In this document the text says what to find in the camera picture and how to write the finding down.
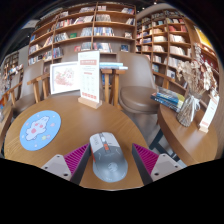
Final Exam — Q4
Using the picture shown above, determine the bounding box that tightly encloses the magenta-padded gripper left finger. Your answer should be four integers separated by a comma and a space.
40, 142, 92, 186

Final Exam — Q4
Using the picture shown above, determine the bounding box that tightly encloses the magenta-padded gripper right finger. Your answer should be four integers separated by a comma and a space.
131, 143, 184, 186

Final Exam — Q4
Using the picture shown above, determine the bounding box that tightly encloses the grey computer mouse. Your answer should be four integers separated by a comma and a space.
89, 131, 129, 183

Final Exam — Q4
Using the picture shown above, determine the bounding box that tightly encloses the round blue mouse pad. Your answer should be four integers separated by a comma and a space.
19, 110, 62, 152

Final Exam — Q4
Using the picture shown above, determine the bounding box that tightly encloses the round wooden side table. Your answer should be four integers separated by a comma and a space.
148, 103, 224, 167

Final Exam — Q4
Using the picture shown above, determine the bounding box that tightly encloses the stack of dark books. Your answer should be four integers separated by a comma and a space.
150, 86, 186, 114

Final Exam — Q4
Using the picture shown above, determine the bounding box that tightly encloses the glass vase with dried flowers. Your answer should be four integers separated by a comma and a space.
175, 43, 218, 128

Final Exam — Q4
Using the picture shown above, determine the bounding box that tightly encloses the brown armchair with wooden arms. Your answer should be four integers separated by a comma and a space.
100, 51, 176, 116
3, 59, 51, 118

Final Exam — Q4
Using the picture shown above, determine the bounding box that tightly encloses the small white sign stand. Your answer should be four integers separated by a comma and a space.
198, 94, 221, 134

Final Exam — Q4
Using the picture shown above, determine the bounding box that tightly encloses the wooden table with vase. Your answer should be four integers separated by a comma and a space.
0, 106, 14, 148

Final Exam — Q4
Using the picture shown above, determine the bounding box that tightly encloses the white framed picture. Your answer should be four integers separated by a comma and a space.
49, 61, 81, 96

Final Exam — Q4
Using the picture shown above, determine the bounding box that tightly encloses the white sign in wooden base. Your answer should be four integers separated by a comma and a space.
77, 50, 103, 110

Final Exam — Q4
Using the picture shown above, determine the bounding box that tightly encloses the stack of pale books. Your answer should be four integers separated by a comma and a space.
98, 61, 129, 71

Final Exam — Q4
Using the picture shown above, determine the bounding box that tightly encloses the small distant book shelf unit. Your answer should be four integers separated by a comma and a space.
1, 51, 20, 81

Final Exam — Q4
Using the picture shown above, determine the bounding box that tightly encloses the curved wooden book shelf unit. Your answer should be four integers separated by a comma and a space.
134, 9, 221, 101

